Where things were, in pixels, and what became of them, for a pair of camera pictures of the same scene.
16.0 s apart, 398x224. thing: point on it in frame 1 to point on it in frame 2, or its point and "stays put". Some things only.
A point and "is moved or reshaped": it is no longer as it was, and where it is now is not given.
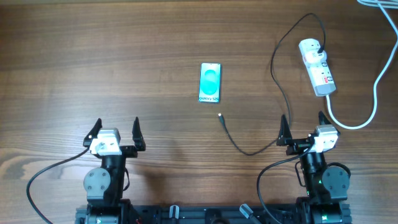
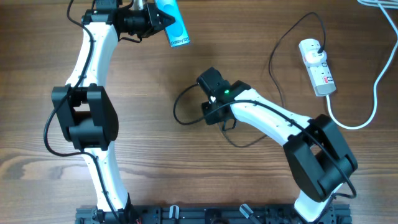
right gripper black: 299,144 to 207,109
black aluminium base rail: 134,214 stays put
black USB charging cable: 267,144 to 270,74
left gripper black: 130,152 to 155,14
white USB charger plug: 313,56 stays put
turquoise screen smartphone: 209,84 is moved or reshaped
